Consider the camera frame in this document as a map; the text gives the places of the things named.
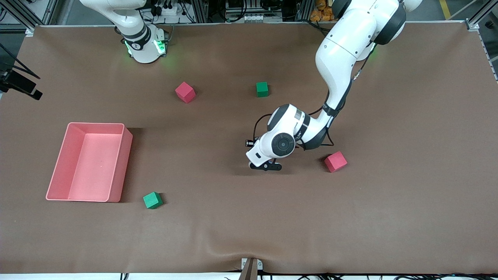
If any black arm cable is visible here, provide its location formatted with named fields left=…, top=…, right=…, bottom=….
left=254, top=66, right=364, bottom=148
left=0, top=43, right=40, bottom=79

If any orange snack bag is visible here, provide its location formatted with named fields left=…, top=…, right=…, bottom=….
left=310, top=0, right=339, bottom=22

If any aluminium frame post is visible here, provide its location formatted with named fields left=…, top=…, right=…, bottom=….
left=296, top=0, right=314, bottom=22
left=191, top=0, right=209, bottom=23

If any pink foam cube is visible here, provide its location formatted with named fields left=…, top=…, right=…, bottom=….
left=324, top=151, right=348, bottom=173
left=175, top=82, right=196, bottom=104

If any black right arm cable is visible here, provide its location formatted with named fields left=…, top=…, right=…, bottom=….
left=0, top=43, right=40, bottom=79

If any white power strip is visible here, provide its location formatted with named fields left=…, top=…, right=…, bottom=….
left=154, top=2, right=189, bottom=16

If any aluminium frame profile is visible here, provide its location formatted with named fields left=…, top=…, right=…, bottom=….
left=0, top=0, right=59, bottom=33
left=465, top=0, right=498, bottom=32

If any metal clamp bracket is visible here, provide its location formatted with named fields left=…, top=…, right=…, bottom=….
left=240, top=257, right=263, bottom=280

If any brown table cover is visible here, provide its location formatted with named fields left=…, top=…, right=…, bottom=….
left=0, top=21, right=498, bottom=275

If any white socket strip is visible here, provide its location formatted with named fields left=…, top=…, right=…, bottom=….
left=231, top=15, right=282, bottom=23

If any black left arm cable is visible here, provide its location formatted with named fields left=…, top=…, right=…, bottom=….
left=254, top=66, right=364, bottom=148

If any pink plastic bin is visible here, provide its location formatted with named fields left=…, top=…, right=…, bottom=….
left=46, top=122, right=133, bottom=203

